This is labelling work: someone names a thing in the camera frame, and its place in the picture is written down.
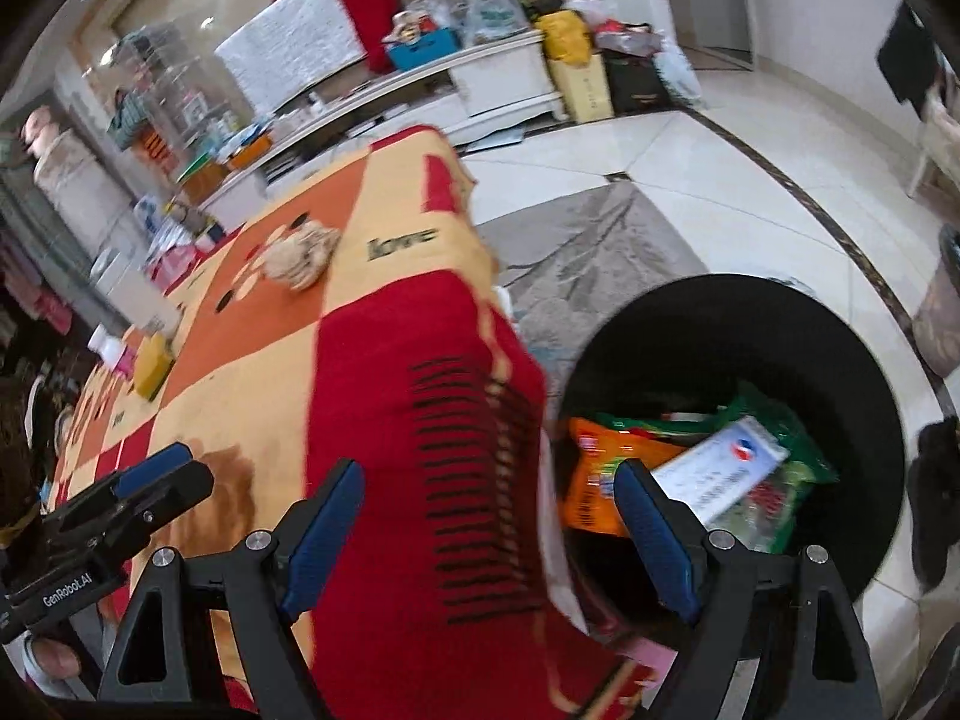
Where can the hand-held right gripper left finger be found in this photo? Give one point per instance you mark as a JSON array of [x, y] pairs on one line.
[[322, 532]]

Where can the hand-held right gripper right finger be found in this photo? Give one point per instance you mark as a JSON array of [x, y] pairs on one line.
[[660, 540]]

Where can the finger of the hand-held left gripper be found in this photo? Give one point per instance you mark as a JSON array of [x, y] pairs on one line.
[[157, 465], [176, 495]]

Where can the white paper box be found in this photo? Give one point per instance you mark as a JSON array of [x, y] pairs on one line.
[[712, 476]]

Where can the orange snack packet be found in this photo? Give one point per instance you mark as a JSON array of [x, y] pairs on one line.
[[592, 480]]

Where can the green snack packet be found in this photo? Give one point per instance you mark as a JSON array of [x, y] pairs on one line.
[[757, 517]]

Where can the black round bin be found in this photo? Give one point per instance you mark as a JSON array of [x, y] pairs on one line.
[[750, 330]]

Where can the person's left hand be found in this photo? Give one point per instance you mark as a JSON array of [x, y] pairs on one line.
[[52, 660]]

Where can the yellow sponge block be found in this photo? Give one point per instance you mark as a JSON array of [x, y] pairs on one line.
[[154, 367]]

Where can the white bottle pink label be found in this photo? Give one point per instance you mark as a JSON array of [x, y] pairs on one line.
[[112, 352]]

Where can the red orange printed blanket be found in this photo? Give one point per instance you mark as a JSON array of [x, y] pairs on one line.
[[375, 360]]

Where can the pink clothes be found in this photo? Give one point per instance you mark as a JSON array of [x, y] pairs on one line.
[[37, 292]]

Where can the crumpled beige paper ball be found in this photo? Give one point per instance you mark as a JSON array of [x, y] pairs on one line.
[[300, 255]]

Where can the black shoes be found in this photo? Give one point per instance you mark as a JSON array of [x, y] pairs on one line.
[[934, 510]]

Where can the covered standing air conditioner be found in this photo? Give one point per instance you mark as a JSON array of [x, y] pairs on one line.
[[75, 195]]

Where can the grey rug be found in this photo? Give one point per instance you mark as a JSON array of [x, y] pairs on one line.
[[592, 262]]

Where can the orange box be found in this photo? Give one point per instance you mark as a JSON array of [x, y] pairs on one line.
[[251, 154]]

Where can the pink doll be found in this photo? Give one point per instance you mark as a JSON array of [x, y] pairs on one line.
[[43, 131]]

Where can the grey waste basket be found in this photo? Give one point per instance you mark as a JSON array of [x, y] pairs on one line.
[[941, 315]]

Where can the low clear acrylic shelf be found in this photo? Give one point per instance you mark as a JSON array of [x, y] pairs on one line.
[[172, 90]]

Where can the white lace television cover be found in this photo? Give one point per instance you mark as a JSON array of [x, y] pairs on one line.
[[292, 37]]

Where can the black box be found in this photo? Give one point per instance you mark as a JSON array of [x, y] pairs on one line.
[[637, 86]]

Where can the pale yellow carton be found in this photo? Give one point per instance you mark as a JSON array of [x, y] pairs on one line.
[[585, 88]]

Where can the white plastic bag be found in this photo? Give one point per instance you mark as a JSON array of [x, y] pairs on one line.
[[682, 75]]

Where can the white chair floral cover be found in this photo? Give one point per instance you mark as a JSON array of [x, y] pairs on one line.
[[937, 142]]

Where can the white television cabinet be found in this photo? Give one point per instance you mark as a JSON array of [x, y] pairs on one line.
[[502, 79]]

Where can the blue plastic basket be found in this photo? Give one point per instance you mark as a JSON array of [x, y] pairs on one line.
[[424, 49]]

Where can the red cloth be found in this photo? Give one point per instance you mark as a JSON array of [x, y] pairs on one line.
[[367, 7]]

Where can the yellow bag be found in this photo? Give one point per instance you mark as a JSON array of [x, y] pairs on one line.
[[566, 36]]

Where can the black jacket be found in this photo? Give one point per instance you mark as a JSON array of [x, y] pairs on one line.
[[907, 60]]

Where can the clear plastic bag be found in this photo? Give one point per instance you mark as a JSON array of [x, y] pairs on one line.
[[491, 15]]

